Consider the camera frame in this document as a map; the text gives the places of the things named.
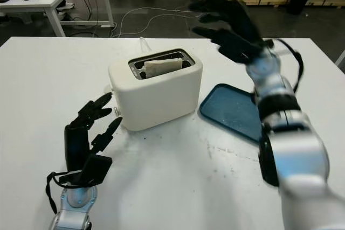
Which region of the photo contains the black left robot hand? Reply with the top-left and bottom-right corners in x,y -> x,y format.
64,92 -> 123,173

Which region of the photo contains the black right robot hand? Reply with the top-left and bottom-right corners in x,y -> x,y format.
188,0 -> 274,65

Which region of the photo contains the white bread slice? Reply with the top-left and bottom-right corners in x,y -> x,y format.
143,57 -> 183,79

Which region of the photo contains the blue plastic tray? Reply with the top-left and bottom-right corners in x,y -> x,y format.
198,83 -> 264,143

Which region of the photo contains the white two-slot toaster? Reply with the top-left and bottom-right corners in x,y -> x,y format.
107,48 -> 203,133

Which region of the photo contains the black trash bin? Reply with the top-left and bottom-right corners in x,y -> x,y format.
286,0 -> 312,15

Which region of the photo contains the white furniture piece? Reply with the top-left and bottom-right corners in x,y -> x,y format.
334,49 -> 345,74

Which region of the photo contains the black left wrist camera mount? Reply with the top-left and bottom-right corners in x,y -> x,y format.
58,154 -> 113,187

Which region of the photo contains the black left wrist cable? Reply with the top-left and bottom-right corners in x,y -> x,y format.
45,171 -> 61,214

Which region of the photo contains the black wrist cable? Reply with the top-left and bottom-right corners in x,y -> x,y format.
274,38 -> 305,93
45,171 -> 61,214

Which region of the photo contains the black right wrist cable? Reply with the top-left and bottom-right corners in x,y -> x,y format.
274,38 -> 305,93

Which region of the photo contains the white floor cable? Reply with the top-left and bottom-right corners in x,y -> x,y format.
112,6 -> 200,38

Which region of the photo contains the white toaster power cord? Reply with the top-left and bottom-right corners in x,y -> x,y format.
139,37 -> 151,52

